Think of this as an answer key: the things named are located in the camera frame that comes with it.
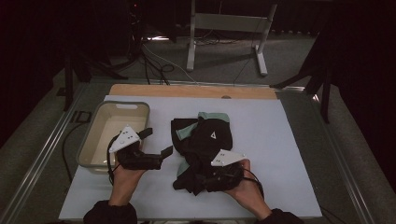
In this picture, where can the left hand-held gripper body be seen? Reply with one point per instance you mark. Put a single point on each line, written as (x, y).
(124, 140)

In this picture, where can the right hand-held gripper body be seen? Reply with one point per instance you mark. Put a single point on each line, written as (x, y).
(227, 158)

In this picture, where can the grey plastic basket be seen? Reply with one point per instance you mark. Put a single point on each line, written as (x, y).
(106, 124)

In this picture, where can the black and mint green shirt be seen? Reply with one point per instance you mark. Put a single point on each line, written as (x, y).
(202, 140)

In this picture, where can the person's right hand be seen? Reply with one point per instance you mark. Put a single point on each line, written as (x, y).
(249, 196)

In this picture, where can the person's left hand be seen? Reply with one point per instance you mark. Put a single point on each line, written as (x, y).
(124, 186)

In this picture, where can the black tripod stand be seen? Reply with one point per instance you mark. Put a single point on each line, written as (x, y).
(325, 99)
(68, 81)

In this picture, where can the dark equipment with red light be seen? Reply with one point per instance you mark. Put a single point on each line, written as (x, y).
(135, 18)

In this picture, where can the black square floor frame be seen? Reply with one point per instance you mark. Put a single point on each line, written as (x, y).
(76, 117)

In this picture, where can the aluminium floor rail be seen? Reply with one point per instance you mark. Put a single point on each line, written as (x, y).
(337, 155)
(43, 155)

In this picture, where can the white metal desk frame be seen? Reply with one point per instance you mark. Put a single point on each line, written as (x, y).
(230, 23)

